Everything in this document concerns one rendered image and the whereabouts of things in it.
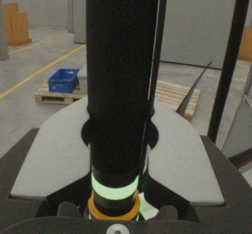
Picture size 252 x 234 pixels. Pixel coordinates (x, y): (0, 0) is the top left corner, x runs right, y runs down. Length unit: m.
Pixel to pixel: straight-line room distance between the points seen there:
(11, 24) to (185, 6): 6.15
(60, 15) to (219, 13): 10.26
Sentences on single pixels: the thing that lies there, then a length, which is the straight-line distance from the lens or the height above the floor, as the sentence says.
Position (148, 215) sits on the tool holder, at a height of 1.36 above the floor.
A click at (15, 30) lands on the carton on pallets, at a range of 8.37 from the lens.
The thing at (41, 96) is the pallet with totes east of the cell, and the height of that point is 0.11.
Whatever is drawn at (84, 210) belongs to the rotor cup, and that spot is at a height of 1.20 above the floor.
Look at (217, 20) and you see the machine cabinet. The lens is 5.74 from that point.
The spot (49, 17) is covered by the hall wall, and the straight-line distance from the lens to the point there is 14.11.
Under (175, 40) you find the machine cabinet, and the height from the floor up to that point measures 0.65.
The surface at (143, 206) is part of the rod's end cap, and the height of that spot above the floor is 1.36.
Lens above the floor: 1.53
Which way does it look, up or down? 30 degrees down
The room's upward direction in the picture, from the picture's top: 3 degrees clockwise
